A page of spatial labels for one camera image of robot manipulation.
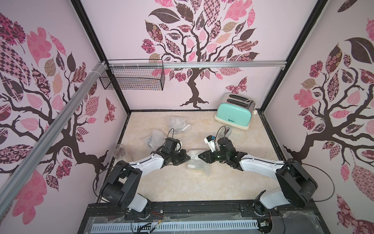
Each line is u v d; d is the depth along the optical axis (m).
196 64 0.93
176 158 0.76
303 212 0.73
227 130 1.02
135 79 1.22
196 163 0.83
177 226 0.70
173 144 0.72
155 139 0.92
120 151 0.85
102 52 0.84
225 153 0.67
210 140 0.77
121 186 0.43
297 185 0.44
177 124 1.02
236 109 0.98
